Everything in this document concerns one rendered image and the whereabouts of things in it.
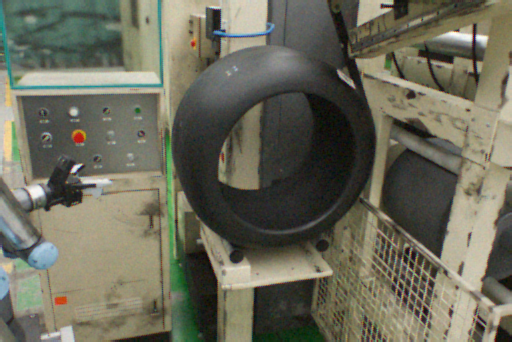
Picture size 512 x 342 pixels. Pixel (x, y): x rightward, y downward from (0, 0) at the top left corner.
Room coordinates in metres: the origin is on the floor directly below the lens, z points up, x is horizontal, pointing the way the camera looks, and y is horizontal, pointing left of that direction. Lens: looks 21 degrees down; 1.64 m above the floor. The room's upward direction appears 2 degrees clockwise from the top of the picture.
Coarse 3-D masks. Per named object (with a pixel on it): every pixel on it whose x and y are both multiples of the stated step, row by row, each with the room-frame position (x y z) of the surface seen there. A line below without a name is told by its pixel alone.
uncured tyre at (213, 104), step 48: (288, 48) 1.39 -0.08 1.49; (192, 96) 1.27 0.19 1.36; (240, 96) 1.16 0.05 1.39; (336, 96) 1.24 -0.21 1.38; (192, 144) 1.15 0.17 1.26; (336, 144) 1.53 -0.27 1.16; (192, 192) 1.15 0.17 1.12; (240, 192) 1.46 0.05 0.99; (288, 192) 1.51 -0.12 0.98; (336, 192) 1.40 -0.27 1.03; (240, 240) 1.17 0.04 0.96; (288, 240) 1.21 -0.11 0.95
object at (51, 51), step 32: (0, 0) 1.66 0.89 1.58; (32, 0) 1.69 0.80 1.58; (64, 0) 1.73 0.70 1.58; (96, 0) 1.76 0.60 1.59; (128, 0) 1.79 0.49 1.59; (160, 0) 1.82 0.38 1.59; (32, 32) 1.69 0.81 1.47; (64, 32) 1.72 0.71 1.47; (96, 32) 1.76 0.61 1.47; (128, 32) 1.79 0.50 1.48; (160, 32) 1.82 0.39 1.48; (32, 64) 1.69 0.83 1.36; (64, 64) 1.72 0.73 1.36; (96, 64) 1.75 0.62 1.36; (128, 64) 1.79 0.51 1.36; (160, 64) 1.82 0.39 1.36
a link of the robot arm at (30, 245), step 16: (0, 176) 1.04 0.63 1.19; (0, 192) 1.01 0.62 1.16; (0, 208) 1.01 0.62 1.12; (16, 208) 1.04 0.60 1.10; (0, 224) 1.02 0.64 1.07; (16, 224) 1.03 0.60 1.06; (32, 224) 1.08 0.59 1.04; (16, 240) 1.04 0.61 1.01; (32, 240) 1.06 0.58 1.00; (32, 256) 1.05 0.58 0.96; (48, 256) 1.07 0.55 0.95
